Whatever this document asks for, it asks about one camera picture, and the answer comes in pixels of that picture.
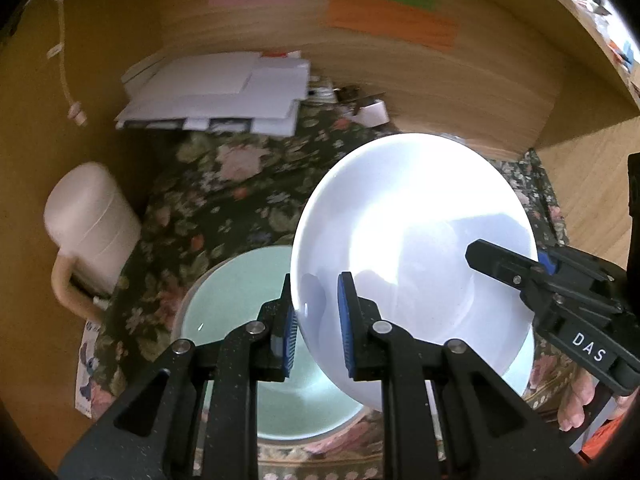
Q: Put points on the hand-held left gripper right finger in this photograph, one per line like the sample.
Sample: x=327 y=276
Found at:
x=345 y=332

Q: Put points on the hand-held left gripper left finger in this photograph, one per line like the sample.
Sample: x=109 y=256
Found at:
x=287 y=342

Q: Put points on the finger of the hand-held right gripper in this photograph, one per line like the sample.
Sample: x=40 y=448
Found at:
x=575 y=265
x=500 y=262

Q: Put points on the light green bowl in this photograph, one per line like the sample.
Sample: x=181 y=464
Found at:
x=235 y=310

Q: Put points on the white bowl with black spots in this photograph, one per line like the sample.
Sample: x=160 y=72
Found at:
x=410 y=210

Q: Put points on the person's right hand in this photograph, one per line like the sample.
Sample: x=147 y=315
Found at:
x=577 y=400

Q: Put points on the dark floral tablecloth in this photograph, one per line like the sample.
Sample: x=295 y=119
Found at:
x=200 y=210

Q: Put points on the small white box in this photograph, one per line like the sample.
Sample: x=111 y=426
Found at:
x=372 y=112

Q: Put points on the blue cartoon sticker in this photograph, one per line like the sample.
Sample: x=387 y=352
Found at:
x=87 y=375

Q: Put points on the pink mug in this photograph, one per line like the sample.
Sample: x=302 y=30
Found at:
x=90 y=220

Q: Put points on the stack of small booklets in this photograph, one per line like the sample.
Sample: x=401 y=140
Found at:
x=325 y=91

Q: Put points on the orange sticky note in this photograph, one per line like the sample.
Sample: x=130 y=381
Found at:
x=395 y=22

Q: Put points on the stack of white papers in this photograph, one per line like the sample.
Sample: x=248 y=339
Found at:
x=210 y=90

